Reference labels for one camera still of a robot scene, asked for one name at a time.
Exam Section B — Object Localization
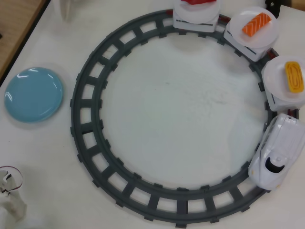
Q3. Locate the blue round dish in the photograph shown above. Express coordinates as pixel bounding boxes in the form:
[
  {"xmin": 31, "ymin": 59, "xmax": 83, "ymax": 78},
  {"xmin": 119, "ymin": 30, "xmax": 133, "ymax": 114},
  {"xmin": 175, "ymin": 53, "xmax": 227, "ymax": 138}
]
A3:
[{"xmin": 3, "ymin": 66, "xmax": 64, "ymax": 124}]

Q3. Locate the orange salmon toy sushi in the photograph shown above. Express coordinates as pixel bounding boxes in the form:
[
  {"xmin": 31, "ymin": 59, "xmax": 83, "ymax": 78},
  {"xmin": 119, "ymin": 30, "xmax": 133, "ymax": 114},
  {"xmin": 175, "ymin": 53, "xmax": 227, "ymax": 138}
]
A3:
[{"xmin": 242, "ymin": 12, "xmax": 272, "ymax": 38}]

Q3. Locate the brown wooden desk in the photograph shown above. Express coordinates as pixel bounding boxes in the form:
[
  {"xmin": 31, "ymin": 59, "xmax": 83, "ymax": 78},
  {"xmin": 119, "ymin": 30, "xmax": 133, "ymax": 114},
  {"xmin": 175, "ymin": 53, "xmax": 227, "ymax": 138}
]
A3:
[{"xmin": 0, "ymin": 0, "xmax": 52, "ymax": 82}]

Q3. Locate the black plastic stand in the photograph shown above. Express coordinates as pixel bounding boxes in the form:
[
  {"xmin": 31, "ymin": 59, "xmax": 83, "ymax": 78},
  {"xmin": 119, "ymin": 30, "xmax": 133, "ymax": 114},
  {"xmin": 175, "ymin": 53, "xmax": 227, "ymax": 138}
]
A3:
[{"xmin": 264, "ymin": 0, "xmax": 282, "ymax": 18}]

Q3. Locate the clear plastic object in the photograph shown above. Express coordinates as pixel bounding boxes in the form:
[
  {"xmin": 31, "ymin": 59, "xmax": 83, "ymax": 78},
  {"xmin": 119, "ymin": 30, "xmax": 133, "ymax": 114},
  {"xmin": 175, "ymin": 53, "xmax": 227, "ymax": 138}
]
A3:
[{"xmin": 53, "ymin": 0, "xmax": 72, "ymax": 22}]

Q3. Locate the red tuna toy sushi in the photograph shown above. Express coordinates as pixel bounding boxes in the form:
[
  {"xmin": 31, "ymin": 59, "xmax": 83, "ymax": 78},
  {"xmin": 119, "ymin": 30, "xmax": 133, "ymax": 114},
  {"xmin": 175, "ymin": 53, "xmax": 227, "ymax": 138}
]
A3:
[{"xmin": 180, "ymin": 0, "xmax": 217, "ymax": 6}]

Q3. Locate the white Shinkansen toy locomotive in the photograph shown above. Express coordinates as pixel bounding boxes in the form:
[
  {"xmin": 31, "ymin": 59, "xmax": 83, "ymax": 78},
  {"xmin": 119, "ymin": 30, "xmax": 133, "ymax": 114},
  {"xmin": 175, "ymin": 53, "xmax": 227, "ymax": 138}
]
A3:
[{"xmin": 247, "ymin": 113, "xmax": 305, "ymax": 191}]

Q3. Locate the yellow egg toy sushi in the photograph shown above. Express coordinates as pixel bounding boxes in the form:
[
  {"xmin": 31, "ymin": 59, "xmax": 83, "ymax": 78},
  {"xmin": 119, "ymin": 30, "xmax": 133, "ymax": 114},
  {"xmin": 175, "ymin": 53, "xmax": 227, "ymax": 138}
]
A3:
[{"xmin": 284, "ymin": 61, "xmax": 304, "ymax": 93}]

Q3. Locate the grey circular toy train track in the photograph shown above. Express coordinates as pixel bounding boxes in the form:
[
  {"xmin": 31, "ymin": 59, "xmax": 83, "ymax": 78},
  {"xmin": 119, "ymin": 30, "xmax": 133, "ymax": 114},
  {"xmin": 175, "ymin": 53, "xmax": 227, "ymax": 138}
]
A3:
[{"xmin": 70, "ymin": 9, "xmax": 300, "ymax": 227}]

